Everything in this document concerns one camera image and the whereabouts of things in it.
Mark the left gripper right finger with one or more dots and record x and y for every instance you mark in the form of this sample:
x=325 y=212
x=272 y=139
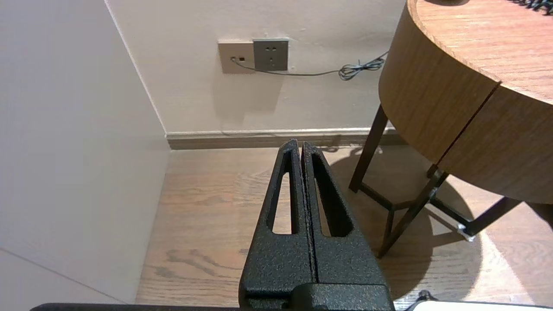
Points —
x=345 y=263

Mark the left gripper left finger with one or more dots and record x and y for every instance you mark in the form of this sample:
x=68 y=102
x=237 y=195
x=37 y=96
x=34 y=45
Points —
x=276 y=263

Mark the grey skirting board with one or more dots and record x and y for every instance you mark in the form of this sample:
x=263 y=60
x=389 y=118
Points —
x=259 y=139

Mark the round wooden bedside table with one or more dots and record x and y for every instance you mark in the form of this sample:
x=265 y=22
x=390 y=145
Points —
x=432 y=86

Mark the dark grey wall socket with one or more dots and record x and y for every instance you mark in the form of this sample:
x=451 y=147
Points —
x=271 y=55

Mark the beige wall socket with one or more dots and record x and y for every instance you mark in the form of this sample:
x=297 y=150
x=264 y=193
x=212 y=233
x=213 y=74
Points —
x=235 y=50

